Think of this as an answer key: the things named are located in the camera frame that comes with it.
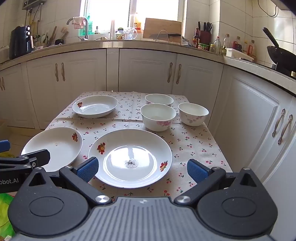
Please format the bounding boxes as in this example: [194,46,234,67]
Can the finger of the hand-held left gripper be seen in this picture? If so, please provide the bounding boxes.
[0,149,51,172]
[0,140,11,154]

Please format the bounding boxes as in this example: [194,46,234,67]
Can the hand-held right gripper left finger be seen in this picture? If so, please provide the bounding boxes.
[23,157,112,205]

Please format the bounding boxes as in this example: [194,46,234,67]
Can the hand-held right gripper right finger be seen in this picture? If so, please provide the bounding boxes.
[173,159,264,205]

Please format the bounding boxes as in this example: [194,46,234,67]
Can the large white fruit-print plate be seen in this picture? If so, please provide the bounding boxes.
[88,129,173,189]

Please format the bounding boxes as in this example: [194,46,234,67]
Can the deep white fruit-print plate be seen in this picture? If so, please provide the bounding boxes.
[72,95,118,118]

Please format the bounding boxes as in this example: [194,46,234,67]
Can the green plastic bag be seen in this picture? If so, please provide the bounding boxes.
[0,192,15,234]

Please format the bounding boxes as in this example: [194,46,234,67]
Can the white pink-floral bowl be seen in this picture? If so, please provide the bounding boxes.
[140,103,177,132]
[178,102,210,127]

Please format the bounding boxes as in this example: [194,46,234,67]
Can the cherry print tablecloth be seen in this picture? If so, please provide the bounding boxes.
[45,91,233,202]

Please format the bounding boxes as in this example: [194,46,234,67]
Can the wooden spatula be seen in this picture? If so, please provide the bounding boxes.
[49,26,57,45]

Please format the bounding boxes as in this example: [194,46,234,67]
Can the white plastic tray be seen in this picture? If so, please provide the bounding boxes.
[225,47,256,62]

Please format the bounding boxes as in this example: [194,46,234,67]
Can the dark red knife block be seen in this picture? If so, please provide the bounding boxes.
[199,30,211,46]

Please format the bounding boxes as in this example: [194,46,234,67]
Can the red liquid bottle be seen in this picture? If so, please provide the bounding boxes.
[232,36,242,52]

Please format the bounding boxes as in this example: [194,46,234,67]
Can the beige kitchen countertop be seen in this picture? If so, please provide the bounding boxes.
[0,39,296,96]

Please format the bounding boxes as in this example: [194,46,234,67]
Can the pink liquid bottle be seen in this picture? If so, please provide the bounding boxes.
[248,40,257,57]

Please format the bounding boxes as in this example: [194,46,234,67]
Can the metal kitchen faucet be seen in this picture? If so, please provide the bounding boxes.
[67,17,89,42]

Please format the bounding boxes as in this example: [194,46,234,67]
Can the pink dish cloth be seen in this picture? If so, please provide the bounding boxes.
[72,17,85,29]

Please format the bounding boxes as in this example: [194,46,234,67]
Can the glass pitcher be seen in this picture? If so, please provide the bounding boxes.
[124,27,138,40]

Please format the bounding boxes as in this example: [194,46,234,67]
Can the black wok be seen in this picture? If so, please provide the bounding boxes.
[262,27,296,78]

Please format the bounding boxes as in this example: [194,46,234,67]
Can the wooden cutting board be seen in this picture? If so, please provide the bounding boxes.
[142,18,183,43]

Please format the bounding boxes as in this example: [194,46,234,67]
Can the kitchen window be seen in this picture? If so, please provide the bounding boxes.
[80,0,185,35]

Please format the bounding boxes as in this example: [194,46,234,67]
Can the black handled cleaver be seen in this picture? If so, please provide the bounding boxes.
[150,33,181,39]

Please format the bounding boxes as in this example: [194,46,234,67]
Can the wire board rack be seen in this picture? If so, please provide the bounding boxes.
[153,30,173,42]

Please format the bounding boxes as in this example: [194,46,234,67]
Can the grey wall rack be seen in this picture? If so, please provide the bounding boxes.
[22,0,45,10]

